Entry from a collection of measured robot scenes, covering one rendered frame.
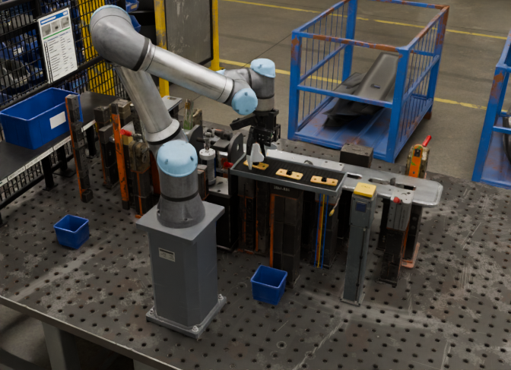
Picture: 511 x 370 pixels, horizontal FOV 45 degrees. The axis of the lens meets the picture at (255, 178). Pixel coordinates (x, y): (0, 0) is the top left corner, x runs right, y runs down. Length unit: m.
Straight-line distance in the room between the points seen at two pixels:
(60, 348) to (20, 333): 0.87
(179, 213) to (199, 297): 0.31
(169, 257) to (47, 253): 0.74
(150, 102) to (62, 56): 1.14
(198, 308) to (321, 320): 0.43
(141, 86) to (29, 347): 1.72
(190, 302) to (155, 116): 0.61
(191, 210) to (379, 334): 0.76
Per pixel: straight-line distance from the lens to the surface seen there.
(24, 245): 2.62
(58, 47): 2.92
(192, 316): 2.07
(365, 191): 1.97
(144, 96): 1.85
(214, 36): 6.05
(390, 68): 4.94
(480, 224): 2.78
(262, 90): 1.92
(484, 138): 4.06
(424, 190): 2.34
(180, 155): 1.81
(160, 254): 1.95
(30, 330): 3.29
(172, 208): 1.86
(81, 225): 2.58
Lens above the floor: 2.18
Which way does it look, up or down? 30 degrees down
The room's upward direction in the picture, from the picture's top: 1 degrees clockwise
